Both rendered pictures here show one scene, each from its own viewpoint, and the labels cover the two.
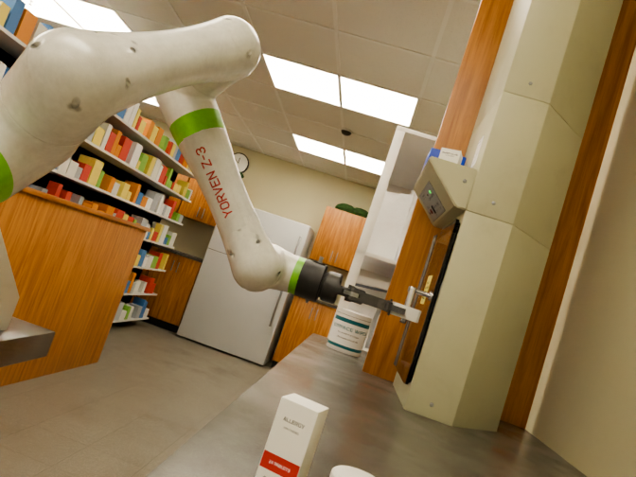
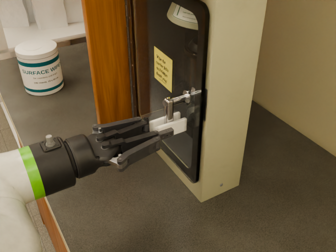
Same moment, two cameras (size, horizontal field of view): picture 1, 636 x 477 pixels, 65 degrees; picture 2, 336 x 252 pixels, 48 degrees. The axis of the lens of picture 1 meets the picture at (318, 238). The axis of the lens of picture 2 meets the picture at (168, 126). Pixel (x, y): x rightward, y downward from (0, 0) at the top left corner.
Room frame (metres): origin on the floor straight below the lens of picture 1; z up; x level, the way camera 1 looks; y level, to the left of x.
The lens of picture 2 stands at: (0.69, 0.11, 1.58)
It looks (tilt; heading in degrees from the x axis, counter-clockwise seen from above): 36 degrees down; 323
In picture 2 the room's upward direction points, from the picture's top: straight up
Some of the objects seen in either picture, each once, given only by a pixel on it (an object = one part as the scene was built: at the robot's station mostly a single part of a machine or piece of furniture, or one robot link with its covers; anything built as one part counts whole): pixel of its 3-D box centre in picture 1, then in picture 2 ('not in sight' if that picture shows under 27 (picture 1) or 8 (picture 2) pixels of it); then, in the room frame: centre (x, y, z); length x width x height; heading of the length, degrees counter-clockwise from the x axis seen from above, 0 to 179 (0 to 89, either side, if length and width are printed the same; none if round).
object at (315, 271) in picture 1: (313, 279); (53, 163); (1.20, -0.02, 1.15); 0.09 x 0.06 x 0.12; 174
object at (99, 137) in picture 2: not in sight; (123, 135); (1.21, -0.16, 1.14); 0.11 x 0.01 x 0.04; 90
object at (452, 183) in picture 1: (436, 196); not in sight; (1.29, -0.26, 1.46); 0.32 x 0.12 x 0.10; 174
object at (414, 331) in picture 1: (424, 300); (162, 77); (1.28, -0.31, 1.19); 0.30 x 0.01 x 0.40; 174
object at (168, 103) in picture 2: (415, 306); (175, 114); (1.18, -0.27, 1.17); 0.05 x 0.03 x 0.10; 84
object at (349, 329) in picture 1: (348, 331); (40, 67); (1.85, -0.22, 1.01); 0.13 x 0.13 x 0.15
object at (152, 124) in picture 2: not in sight; (164, 123); (1.19, -0.25, 1.14); 0.07 x 0.01 x 0.03; 85
